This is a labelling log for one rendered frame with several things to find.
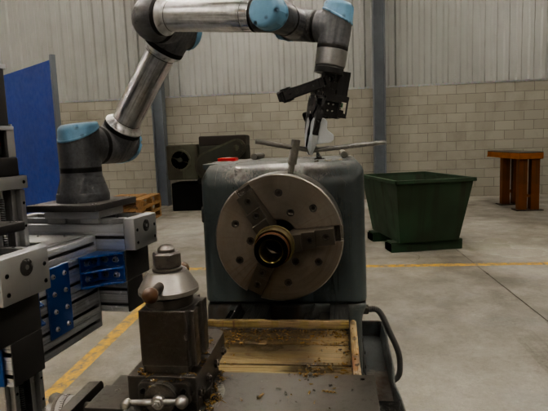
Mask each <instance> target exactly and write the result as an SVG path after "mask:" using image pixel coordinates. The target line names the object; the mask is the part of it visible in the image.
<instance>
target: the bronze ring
mask: <svg viewBox="0 0 548 411"><path fill-rule="evenodd" d="M267 240H274V241H277V242H278V243H279V244H280V245H281V247H282V250H283V251H282V252H280V253H279V254H274V253H272V252H270V251H269V250H268V249H267V247H266V244H265V241H267ZM294 248H295V243H294V238H293V236H292V235H291V233H290V232H289V231H288V230H287V229H285V228H283V227H281V226H278V225H271V226H267V227H265V228H263V229H262V230H261V231H260V232H259V233H258V234H257V236H256V237H255V240H254V256H255V258H256V259H257V261H258V262H259V263H260V264H261V265H263V266H264V267H269V268H274V267H279V266H281V265H283V264H284V263H286V262H288V261H289V260H290V259H291V257H292V255H293V253H294Z"/></svg>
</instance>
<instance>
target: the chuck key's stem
mask: <svg viewBox="0 0 548 411"><path fill-rule="evenodd" d="M291 145H292V148H291V149H290V150H289V159H288V164H289V169H288V173H287V174H293V173H294V166H295V165H297V160H298V149H299V145H300V139H291Z"/></svg>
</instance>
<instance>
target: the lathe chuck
mask: <svg viewBox="0 0 548 411"><path fill-rule="evenodd" d="M286 173H288V172H286V171H278V172H272V173H267V174H265V175H260V176H259V177H256V178H254V179H252V180H250V181H248V182H247V183H245V184H243V185H242V186H241V187H239V188H238V189H237V190H236V191H235V192H234V193H233V194H232V195H231V196H230V197H229V198H228V199H227V200H226V202H225V203H224V205H223V208H222V209H221V211H220V214H219V217H218V221H217V225H216V233H215V240H216V246H217V251H218V254H219V258H220V260H221V263H222V265H223V267H224V268H225V270H226V272H227V273H228V275H229V276H230V277H231V278H232V279H233V280H234V281H235V282H236V283H237V284H238V285H239V286H240V287H241V288H243V289H244V290H246V291H247V288H248V285H249V283H250V281H251V278H252V276H253V274H254V270H255V268H256V267H257V263H258V261H257V259H256V258H255V256H254V240H255V237H256V236H257V234H256V233H255V231H254V230H253V228H252V227H253V225H252V224H251V222H250V221H249V220H248V219H247V218H246V215H247V213H246V212H245V211H244V210H243V209H242V207H241V206H240V204H239V203H238V201H237V200H236V199H238V198H239V196H238V195H237V194H236V193H237V192H239V191H240V190H241V189H242V188H244V187H245V186H246V185H248V184H249V185H250V186H251V188H252V189H253V190H254V192H255V193H256V195H257V196H258V198H259V199H260V201H261V202H262V203H263V204H264V206H265V207H266V208H267V210H268V211H269V213H270V214H271V216H272V217H273V218H274V219H275V220H284V221H286V222H288V223H290V224H291V225H292V226H293V227H294V229H300V228H318V227H327V226H336V225H340V231H341V241H335V245H323V246H317V247H316V248H315V249H305V250H303V251H298V252H294V253H293V255H292V257H291V259H290V260H289V261H288V262H286V263H284V264H283V265H281V266H279V267H274V269H273V271H272V274H271V276H270V278H269V280H268V283H267V285H266V287H265V289H264V291H263V294H262V296H261V298H265V299H269V300H275V301H288V300H294V299H297V298H302V297H304V296H307V295H309V294H311V293H313V292H315V291H316V290H318V289H319V288H320V287H321V286H322V285H323V284H325V283H326V282H327V280H328V279H329V278H330V277H331V276H332V275H333V274H334V272H335V270H336V268H337V266H338V264H339V262H340V259H341V257H342V253H343V245H344V233H343V220H342V216H341V214H340V211H339V208H338V206H337V204H336V202H335V201H334V199H333V198H332V197H331V195H330V194H329V193H328V192H327V191H326V190H325V189H324V188H323V187H322V186H321V185H320V184H318V183H317V182H316V181H314V180H313V179H310V178H308V177H307V176H304V175H301V174H297V173H294V174H293V175H292V174H286Z"/></svg>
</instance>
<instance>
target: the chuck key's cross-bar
mask: <svg viewBox="0 0 548 411"><path fill-rule="evenodd" d="M254 143H255V144H261V145H266V146H271V147H276V148H286V149H291V148H292V145H291V144H283V143H277V142H272V141H266V140H261V139H256V140H255V141H254ZM383 144H386V140H377V141H370V142H363V143H355V144H341V145H334V146H327V147H319V148H315V150H314V152H326V151H333V150H341V149H348V148H361V147H368V146H376V145H383ZM298 150H299V151H302V152H308V149H307V147H302V146H299V149H298Z"/></svg>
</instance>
